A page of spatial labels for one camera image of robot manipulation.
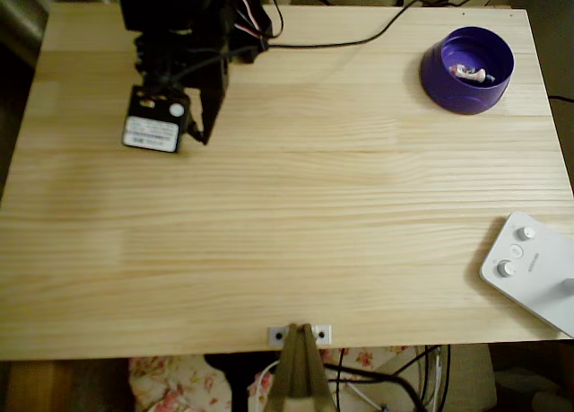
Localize aluminium extrusion camera post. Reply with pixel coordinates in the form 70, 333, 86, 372
267, 322, 335, 412

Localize long black camera cable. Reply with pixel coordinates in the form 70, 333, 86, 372
150, 0, 427, 86

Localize silver metal bracket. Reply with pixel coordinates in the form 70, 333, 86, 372
267, 324, 334, 345

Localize white cable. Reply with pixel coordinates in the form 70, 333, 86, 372
258, 360, 282, 404

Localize white lamp base with knobs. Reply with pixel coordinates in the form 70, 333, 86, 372
478, 211, 574, 340

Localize floral patterned cloth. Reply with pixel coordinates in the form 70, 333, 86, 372
128, 345, 412, 412

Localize purple plastic bowl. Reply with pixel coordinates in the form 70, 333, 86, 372
419, 25, 516, 116

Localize candy with cartoon print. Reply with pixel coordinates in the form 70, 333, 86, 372
449, 64, 495, 85

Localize red white servo wires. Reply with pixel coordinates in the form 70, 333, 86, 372
222, 0, 265, 39

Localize black power cable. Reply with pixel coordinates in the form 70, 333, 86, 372
267, 0, 285, 39

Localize black camera box white label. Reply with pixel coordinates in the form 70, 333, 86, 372
121, 84, 191, 154

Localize thick black cable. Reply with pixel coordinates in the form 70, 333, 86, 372
323, 362, 427, 412

